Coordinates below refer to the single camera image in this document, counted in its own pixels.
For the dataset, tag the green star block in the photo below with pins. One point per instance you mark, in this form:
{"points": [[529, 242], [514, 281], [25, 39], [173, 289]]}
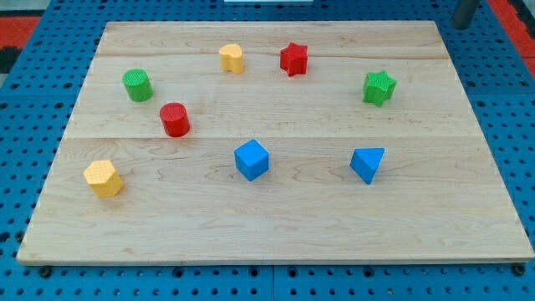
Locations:
{"points": [[378, 87]]}

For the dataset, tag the green cylinder block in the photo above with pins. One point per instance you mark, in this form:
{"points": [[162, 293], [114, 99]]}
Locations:
{"points": [[137, 85]]}

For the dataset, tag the red star block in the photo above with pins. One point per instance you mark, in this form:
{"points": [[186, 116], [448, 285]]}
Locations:
{"points": [[294, 59]]}

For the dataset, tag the yellow heart block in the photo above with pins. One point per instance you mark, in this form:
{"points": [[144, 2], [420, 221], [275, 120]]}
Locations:
{"points": [[231, 58]]}

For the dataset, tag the grey cylindrical robot stylus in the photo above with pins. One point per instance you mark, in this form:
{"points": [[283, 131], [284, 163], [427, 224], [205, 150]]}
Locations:
{"points": [[464, 13]]}

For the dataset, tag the red cylinder block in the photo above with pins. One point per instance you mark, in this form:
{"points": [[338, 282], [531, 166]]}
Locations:
{"points": [[174, 119]]}

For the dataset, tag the yellow hexagon block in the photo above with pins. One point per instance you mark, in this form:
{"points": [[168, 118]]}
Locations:
{"points": [[103, 178]]}

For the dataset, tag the light wooden board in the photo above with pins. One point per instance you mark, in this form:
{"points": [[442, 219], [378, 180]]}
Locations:
{"points": [[437, 196]]}

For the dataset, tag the blue cube block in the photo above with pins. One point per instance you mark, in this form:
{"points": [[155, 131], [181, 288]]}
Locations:
{"points": [[251, 159]]}

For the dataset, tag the blue triangular prism block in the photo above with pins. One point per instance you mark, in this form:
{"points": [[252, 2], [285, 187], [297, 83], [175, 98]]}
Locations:
{"points": [[365, 162]]}

